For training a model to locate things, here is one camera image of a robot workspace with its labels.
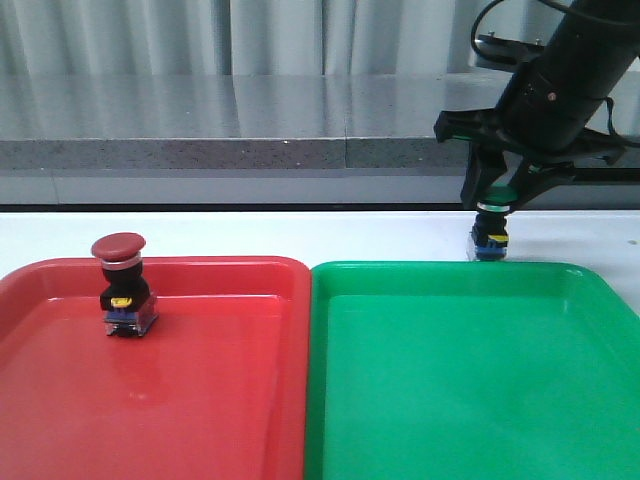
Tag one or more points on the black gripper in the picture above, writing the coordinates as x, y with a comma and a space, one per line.
542, 116

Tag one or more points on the green mushroom push button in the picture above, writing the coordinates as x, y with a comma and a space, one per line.
488, 238

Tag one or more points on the red mushroom push button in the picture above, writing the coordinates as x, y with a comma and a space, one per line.
128, 303

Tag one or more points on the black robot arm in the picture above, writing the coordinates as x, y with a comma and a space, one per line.
592, 33

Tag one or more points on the green plastic tray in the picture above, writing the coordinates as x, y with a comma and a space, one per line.
457, 370

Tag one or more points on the red plastic tray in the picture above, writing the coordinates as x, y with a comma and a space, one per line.
215, 390

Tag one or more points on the grey stone counter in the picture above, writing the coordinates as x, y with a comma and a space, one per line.
234, 142

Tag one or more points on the grey curtain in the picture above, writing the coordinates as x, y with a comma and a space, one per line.
257, 37

